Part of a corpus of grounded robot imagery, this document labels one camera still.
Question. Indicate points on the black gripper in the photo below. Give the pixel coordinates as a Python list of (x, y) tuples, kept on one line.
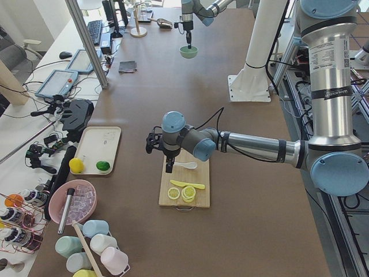
[(170, 153), (187, 26)]

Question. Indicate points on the light green bowl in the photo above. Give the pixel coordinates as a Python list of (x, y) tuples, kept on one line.
[(188, 53)]

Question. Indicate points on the white ceramic spoon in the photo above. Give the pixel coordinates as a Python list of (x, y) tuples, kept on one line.
[(187, 165)]

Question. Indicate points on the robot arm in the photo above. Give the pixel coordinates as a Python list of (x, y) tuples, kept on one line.
[(205, 14), (332, 155)]

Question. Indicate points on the pink bowl with ice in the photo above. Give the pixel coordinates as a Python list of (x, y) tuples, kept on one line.
[(83, 203)]

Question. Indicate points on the bamboo cutting board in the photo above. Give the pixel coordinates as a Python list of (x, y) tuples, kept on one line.
[(200, 175)]

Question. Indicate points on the single lemon slice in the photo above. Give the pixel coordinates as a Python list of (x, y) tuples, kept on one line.
[(173, 193)]

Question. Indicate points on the metal scoop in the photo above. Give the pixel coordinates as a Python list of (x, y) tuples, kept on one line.
[(162, 23)]

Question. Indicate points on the top stacked lemon slice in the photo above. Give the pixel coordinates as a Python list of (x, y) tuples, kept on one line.
[(189, 190)]

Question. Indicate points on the stacked lemon slice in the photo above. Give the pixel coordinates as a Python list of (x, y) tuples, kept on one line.
[(187, 199), (189, 190)]

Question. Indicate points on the yellow plastic knife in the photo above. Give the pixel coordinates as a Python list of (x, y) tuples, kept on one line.
[(183, 184)]

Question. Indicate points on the lower stacked lemon slice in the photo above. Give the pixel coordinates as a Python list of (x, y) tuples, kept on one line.
[(187, 199)]

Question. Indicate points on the wooden mug tree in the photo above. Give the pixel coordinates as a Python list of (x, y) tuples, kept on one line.
[(134, 10)]

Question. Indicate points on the grey folded cloth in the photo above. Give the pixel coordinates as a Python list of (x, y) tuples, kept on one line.
[(127, 67)]

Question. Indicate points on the green lime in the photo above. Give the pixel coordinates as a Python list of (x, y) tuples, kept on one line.
[(103, 165)]

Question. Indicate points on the cream serving tray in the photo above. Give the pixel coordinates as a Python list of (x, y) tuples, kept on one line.
[(98, 143)]

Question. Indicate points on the yellow lemon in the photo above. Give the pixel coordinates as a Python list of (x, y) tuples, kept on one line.
[(76, 165)]

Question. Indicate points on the black keyboard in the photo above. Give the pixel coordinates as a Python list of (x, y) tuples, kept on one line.
[(94, 28)]

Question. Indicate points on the light blue cup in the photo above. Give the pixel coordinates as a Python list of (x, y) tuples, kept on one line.
[(93, 227)]

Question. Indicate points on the metal muddler rod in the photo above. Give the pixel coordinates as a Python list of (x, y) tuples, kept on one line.
[(63, 219)]

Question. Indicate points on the pale white cup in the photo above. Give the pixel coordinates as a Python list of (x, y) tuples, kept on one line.
[(100, 242)]

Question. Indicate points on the upper teach pendant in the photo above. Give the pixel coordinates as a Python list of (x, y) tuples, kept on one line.
[(80, 62)]

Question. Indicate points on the teach pendant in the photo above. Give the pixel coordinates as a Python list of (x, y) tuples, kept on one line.
[(80, 62), (59, 82)]

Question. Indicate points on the pink cup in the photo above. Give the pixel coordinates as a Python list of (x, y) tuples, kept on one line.
[(115, 261)]

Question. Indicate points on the black computer mouse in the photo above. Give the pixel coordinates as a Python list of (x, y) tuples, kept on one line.
[(65, 55)]

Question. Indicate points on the pale green cup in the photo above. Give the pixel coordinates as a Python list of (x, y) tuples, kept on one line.
[(68, 245)]

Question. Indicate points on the lower teach pendant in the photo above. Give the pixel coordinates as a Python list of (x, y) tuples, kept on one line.
[(59, 82)]

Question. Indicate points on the orange fruit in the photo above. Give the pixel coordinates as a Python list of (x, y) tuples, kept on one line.
[(14, 200)]

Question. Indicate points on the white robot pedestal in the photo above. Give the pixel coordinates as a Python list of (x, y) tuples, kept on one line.
[(251, 83)]

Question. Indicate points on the white wire cup rack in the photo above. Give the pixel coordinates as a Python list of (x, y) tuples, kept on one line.
[(114, 260)]

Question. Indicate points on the aluminium frame post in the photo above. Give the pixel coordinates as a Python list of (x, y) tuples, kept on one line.
[(82, 30)]

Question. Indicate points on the copper wire bottle rack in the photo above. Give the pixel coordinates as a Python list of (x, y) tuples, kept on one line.
[(22, 228)]

